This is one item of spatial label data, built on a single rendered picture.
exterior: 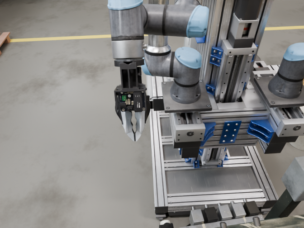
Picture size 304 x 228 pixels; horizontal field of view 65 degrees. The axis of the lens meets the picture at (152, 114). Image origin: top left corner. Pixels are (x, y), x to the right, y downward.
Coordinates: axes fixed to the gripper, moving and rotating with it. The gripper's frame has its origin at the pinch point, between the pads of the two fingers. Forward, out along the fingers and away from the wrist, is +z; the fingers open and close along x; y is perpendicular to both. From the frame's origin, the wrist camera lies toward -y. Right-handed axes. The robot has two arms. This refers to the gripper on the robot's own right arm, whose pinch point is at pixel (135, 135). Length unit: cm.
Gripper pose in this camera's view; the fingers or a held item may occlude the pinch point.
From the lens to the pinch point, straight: 64.8
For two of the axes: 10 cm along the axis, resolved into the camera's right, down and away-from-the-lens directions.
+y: 0.3, 2.9, -9.6
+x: 10.0, -0.5, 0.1
